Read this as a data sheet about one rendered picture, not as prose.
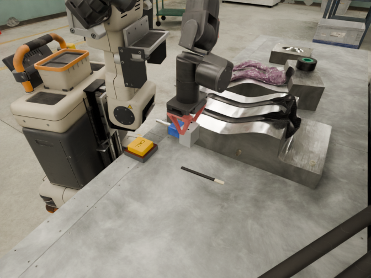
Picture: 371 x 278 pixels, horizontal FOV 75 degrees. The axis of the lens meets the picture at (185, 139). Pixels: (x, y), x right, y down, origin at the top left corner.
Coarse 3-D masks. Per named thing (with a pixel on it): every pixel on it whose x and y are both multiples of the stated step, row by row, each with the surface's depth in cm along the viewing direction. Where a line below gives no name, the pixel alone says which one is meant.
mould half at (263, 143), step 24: (240, 96) 92; (264, 96) 87; (168, 120) 83; (216, 120) 80; (216, 144) 78; (240, 144) 72; (264, 144) 68; (288, 144) 74; (312, 144) 74; (264, 168) 73; (288, 168) 68; (312, 168) 66
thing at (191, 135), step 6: (156, 120) 70; (162, 120) 70; (168, 126) 67; (174, 126) 67; (180, 126) 67; (192, 126) 65; (198, 126) 66; (168, 132) 68; (174, 132) 67; (186, 132) 63; (192, 132) 63; (198, 132) 67; (180, 138) 66; (186, 138) 65; (192, 138) 65; (186, 144) 66; (192, 144) 67
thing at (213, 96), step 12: (216, 96) 92; (288, 96) 79; (204, 108) 85; (288, 108) 72; (228, 120) 81; (240, 120) 79; (252, 120) 75; (264, 120) 71; (276, 120) 69; (288, 120) 80; (300, 120) 77; (288, 132) 71
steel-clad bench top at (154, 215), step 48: (336, 48) 158; (336, 96) 109; (336, 144) 83; (96, 192) 67; (144, 192) 67; (192, 192) 67; (240, 192) 67; (288, 192) 67; (336, 192) 67; (48, 240) 56; (96, 240) 56; (144, 240) 56; (192, 240) 56; (240, 240) 56; (288, 240) 56
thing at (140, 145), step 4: (136, 140) 79; (140, 140) 79; (144, 140) 79; (148, 140) 79; (132, 144) 77; (136, 144) 77; (140, 144) 77; (144, 144) 77; (148, 144) 77; (152, 144) 79; (128, 148) 77; (132, 148) 76; (136, 148) 76; (140, 148) 76; (144, 148) 76; (148, 148) 77; (136, 152) 76; (140, 152) 75; (144, 152) 76
